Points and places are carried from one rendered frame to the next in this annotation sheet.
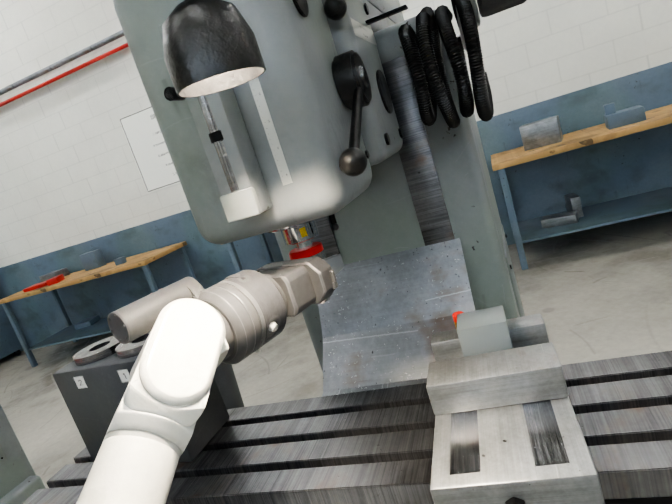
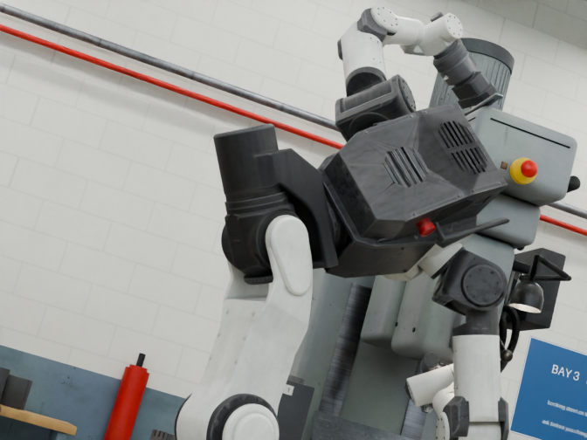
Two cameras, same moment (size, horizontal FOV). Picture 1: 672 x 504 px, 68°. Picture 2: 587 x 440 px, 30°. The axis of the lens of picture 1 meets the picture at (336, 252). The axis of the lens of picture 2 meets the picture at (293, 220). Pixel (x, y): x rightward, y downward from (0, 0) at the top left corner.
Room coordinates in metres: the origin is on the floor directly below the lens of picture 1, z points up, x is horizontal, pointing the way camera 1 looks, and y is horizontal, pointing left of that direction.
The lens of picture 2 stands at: (-1.31, 1.82, 0.98)
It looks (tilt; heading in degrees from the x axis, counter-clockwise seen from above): 12 degrees up; 327
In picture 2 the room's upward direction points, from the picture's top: 16 degrees clockwise
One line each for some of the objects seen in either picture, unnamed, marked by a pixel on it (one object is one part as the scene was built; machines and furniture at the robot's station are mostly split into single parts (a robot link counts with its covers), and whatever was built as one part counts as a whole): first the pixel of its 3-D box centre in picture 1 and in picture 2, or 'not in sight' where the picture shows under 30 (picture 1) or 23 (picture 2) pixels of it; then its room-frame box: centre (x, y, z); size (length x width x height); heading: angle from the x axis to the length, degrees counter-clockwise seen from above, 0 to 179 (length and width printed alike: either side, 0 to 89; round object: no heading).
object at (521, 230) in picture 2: not in sight; (466, 221); (0.69, 0.02, 1.68); 0.34 x 0.24 x 0.10; 159
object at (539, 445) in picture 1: (498, 392); not in sight; (0.56, -0.14, 1.04); 0.35 x 0.15 x 0.11; 162
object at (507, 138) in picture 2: not in sight; (482, 169); (0.67, 0.03, 1.81); 0.47 x 0.26 x 0.16; 159
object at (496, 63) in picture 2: not in sight; (466, 105); (0.89, -0.05, 2.05); 0.20 x 0.20 x 0.32
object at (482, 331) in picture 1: (485, 338); not in sight; (0.59, -0.15, 1.10); 0.06 x 0.05 x 0.06; 72
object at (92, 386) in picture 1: (142, 393); (254, 411); (0.82, 0.40, 1.08); 0.22 x 0.12 x 0.20; 67
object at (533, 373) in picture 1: (493, 378); not in sight; (0.53, -0.13, 1.07); 0.15 x 0.06 x 0.04; 72
